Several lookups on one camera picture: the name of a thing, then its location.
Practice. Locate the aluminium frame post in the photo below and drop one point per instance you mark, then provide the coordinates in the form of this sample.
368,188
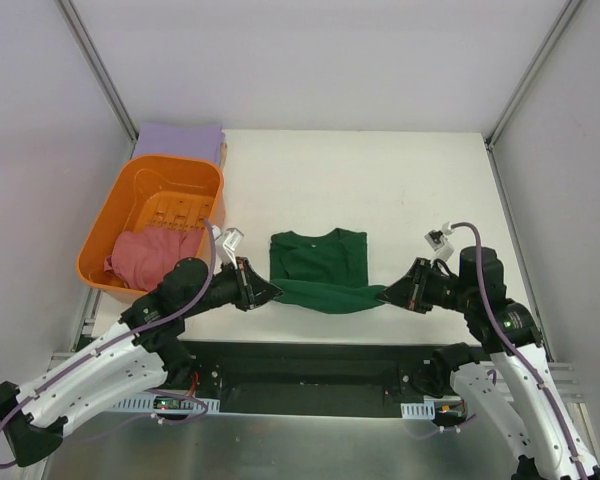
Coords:
556,32
87,46

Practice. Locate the right aluminium frame post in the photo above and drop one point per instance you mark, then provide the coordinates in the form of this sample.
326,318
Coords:
556,32

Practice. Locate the folded purple t shirt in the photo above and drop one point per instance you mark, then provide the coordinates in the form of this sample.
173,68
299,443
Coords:
198,142

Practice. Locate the left aluminium frame post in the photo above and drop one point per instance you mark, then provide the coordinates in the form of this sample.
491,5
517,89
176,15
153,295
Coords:
87,46

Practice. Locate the orange plastic basket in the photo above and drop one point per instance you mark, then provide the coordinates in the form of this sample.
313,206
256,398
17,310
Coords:
174,193

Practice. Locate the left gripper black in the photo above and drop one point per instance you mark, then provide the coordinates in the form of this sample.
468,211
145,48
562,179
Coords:
247,284

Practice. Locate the white cable duct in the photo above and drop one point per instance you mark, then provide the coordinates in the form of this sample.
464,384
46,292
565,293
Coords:
152,403
418,411

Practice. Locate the right white cable duct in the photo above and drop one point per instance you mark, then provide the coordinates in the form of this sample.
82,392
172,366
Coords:
418,411

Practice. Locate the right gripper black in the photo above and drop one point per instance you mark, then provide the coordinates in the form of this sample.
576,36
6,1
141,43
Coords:
419,285

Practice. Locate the dark green t shirt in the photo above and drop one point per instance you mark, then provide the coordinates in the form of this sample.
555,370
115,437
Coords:
327,274

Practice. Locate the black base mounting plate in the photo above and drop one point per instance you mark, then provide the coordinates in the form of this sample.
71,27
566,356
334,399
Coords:
312,379

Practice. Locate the pink red t shirt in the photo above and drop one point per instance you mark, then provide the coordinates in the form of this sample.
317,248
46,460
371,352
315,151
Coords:
142,259

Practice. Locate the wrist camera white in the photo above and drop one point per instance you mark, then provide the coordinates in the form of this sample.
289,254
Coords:
439,241
226,243

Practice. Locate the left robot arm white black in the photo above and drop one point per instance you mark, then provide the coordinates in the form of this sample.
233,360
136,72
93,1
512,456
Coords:
140,351

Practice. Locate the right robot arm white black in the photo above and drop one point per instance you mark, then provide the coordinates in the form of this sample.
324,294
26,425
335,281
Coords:
517,396

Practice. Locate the left white cable duct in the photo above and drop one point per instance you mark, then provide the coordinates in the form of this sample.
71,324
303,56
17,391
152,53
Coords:
152,403

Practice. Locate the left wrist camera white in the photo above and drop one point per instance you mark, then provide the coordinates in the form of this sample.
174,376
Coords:
226,243

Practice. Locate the aluminium front rail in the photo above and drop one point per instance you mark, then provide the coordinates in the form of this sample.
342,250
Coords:
567,382

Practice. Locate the folded beige t shirt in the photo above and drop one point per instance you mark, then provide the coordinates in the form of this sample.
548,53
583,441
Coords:
223,155

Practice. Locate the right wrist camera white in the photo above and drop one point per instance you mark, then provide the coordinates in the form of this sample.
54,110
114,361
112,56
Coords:
439,241

